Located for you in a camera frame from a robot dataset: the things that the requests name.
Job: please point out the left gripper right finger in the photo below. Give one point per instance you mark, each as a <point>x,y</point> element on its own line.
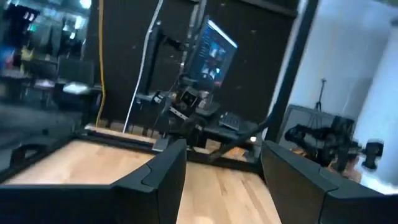
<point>304,199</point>

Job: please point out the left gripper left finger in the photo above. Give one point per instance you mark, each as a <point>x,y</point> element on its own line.
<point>149,196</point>

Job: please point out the background black robot arm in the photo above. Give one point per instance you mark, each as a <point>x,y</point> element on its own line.
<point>326,140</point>

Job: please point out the black keyboard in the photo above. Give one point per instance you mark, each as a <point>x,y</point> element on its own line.
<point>230,121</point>

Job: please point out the black side desk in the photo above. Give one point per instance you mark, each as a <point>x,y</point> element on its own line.
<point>247,127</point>

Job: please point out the computer monitor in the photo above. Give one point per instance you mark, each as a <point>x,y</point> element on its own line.
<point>214,56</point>

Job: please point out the grey partition panel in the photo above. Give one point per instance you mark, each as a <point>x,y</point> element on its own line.
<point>298,118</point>

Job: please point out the black tripod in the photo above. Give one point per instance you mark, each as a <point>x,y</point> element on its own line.
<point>319,99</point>

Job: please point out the dark background desk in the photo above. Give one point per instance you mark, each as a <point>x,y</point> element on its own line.
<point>77,101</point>

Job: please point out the white desktop device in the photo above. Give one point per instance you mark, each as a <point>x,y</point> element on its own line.
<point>76,88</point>

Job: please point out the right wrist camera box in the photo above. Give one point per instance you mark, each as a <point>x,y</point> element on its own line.
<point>189,98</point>

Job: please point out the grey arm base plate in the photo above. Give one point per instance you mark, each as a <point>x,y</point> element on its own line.
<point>161,143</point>

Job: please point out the black aluminium table frame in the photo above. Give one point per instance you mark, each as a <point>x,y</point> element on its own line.
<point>124,141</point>

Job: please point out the black rig upright post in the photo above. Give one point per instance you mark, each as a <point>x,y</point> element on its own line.
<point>292,62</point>

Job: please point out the black frame clamp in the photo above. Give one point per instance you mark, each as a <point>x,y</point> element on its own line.
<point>18,154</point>

